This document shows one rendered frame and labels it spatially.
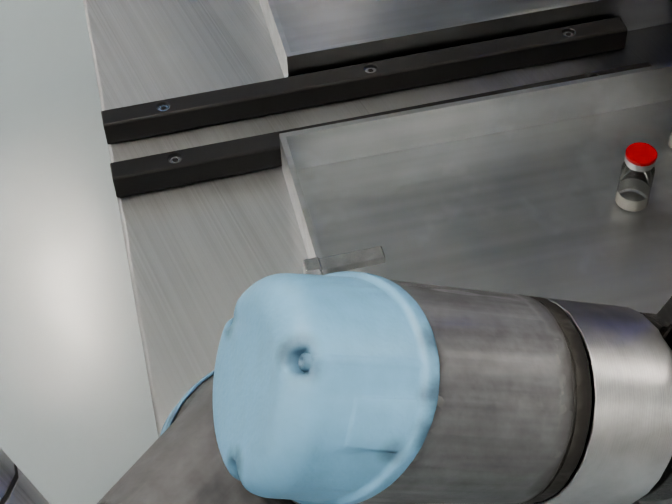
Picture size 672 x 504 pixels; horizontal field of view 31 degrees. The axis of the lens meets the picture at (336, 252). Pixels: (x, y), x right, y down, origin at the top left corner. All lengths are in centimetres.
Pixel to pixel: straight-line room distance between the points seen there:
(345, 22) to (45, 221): 120
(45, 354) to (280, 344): 156
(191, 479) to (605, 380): 15
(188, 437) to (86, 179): 171
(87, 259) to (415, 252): 128
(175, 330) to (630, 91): 37
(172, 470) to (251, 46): 56
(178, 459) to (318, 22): 58
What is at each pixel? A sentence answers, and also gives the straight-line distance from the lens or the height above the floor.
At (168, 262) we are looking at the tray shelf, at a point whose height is 88.
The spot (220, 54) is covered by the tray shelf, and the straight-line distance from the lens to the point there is 97.
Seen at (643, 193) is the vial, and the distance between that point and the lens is 83.
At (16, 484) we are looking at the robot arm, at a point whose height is 113.
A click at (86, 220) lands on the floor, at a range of 210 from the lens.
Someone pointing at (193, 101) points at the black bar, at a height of 90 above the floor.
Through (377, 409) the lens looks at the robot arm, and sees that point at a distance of 38.
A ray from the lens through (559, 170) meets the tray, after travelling 87.
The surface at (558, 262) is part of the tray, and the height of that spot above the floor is 88.
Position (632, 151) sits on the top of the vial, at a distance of 82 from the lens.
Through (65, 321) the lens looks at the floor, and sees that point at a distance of 196.
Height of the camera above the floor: 148
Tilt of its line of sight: 48 degrees down
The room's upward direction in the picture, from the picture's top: 3 degrees counter-clockwise
